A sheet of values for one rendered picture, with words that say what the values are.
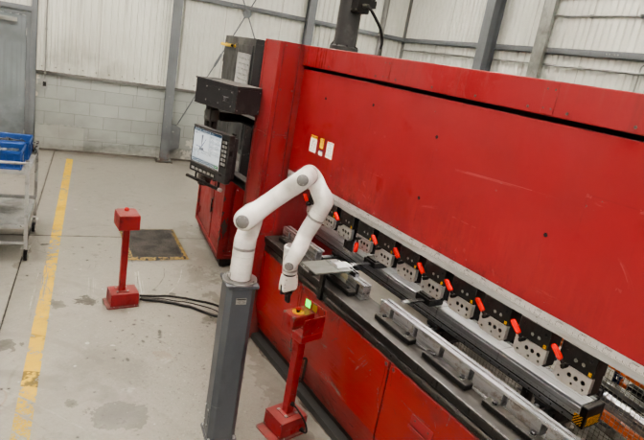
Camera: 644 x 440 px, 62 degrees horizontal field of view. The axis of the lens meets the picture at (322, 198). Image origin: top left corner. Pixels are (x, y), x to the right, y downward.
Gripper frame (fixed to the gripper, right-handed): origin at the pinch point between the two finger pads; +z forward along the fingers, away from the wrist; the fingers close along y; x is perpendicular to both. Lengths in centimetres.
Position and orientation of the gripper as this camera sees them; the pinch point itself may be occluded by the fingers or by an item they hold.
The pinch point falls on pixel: (287, 298)
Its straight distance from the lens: 296.0
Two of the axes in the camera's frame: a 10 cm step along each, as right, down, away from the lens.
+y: -7.7, 1.2, -6.3
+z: -1.0, 9.5, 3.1
